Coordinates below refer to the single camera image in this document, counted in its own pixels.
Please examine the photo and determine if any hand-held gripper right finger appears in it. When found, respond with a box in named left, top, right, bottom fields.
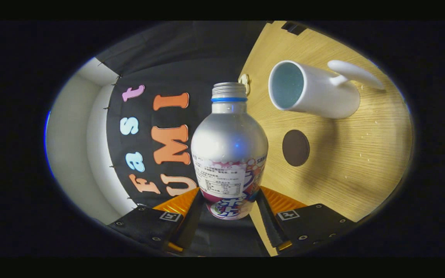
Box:
left=255, top=186, right=358, bottom=251

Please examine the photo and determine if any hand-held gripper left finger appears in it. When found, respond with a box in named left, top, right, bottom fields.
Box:
left=109, top=187, right=206, bottom=255

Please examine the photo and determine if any dark brown round coaster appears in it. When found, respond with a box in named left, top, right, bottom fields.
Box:
left=282, top=129, right=310, bottom=167

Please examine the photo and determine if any silver juice bottle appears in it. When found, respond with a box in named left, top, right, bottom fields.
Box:
left=190, top=82, right=269, bottom=220

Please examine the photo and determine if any white cup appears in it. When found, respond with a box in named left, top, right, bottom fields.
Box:
left=268, top=60, right=386, bottom=119

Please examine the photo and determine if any wooden table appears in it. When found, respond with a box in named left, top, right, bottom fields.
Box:
left=238, top=21, right=414, bottom=257

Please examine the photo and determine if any small divided white tray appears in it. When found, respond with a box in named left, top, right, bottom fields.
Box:
left=239, top=73, right=251, bottom=96

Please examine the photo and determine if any black backdrop cloth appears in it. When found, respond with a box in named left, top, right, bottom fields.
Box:
left=95, top=21, right=277, bottom=211

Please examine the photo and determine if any black table clamp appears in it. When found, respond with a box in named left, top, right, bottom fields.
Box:
left=281, top=21, right=308, bottom=36

